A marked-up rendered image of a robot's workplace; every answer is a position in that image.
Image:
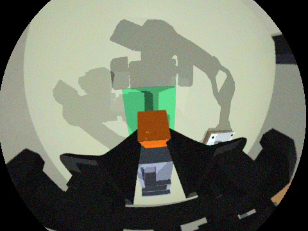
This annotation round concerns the orange l-shaped part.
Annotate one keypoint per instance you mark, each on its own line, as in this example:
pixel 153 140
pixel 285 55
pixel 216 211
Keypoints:
pixel 152 128

